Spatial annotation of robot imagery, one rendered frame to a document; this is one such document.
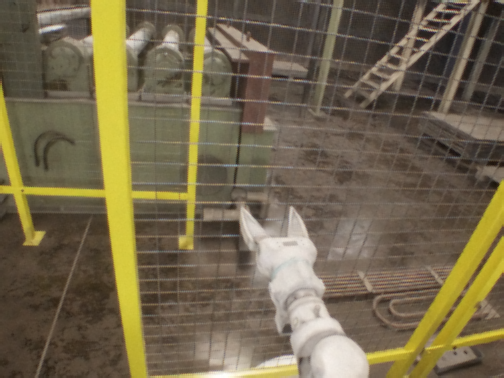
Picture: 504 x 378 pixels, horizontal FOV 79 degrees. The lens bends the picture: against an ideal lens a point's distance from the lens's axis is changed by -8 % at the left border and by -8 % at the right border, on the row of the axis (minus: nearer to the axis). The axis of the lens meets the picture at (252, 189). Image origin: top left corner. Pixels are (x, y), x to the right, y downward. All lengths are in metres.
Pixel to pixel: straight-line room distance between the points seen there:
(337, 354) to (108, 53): 0.58
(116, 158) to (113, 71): 0.17
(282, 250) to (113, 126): 0.39
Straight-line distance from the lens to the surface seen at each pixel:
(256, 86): 2.35
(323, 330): 0.46
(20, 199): 2.52
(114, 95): 0.66
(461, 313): 1.62
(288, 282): 0.51
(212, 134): 2.53
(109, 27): 0.64
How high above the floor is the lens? 1.59
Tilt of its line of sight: 30 degrees down
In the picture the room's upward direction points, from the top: 9 degrees clockwise
